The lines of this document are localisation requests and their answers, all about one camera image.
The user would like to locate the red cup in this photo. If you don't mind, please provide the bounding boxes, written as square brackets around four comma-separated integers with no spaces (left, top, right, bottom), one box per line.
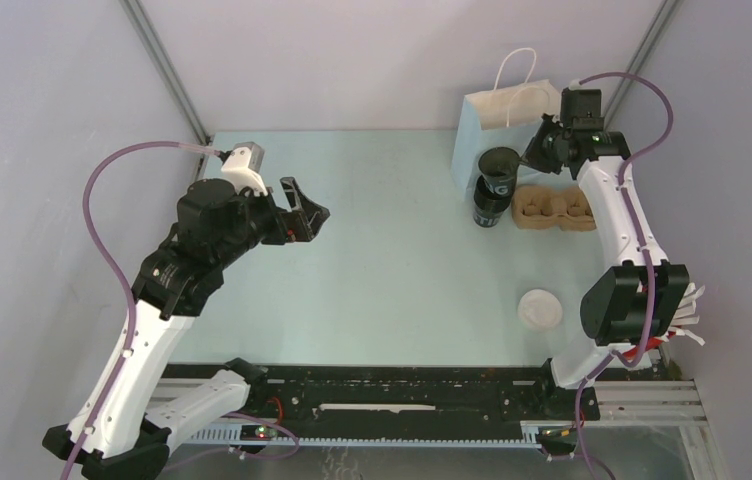
[612,333,675,369]

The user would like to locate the light blue paper bag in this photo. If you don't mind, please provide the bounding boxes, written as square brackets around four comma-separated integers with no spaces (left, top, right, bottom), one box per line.
[450,47,561,200]

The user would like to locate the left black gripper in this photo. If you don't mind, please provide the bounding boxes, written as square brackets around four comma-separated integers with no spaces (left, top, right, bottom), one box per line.
[216,175,330,266]

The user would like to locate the brown cardboard cup carrier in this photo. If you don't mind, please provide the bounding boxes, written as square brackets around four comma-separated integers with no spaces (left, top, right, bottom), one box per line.
[511,185,597,232]

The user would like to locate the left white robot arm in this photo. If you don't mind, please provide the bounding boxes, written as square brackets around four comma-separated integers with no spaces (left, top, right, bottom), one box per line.
[43,177,330,479]

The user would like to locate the black paper coffee cup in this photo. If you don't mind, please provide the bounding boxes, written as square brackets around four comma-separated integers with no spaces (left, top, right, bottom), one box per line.
[477,147,521,197]

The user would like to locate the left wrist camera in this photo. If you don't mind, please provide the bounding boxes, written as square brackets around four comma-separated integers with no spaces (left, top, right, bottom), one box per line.
[221,142,268,196]

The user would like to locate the white plastic lid on table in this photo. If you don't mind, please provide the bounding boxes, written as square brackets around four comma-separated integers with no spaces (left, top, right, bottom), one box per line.
[517,289,563,332]

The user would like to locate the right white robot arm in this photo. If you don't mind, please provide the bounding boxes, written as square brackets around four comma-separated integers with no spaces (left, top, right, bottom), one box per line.
[524,114,690,418]

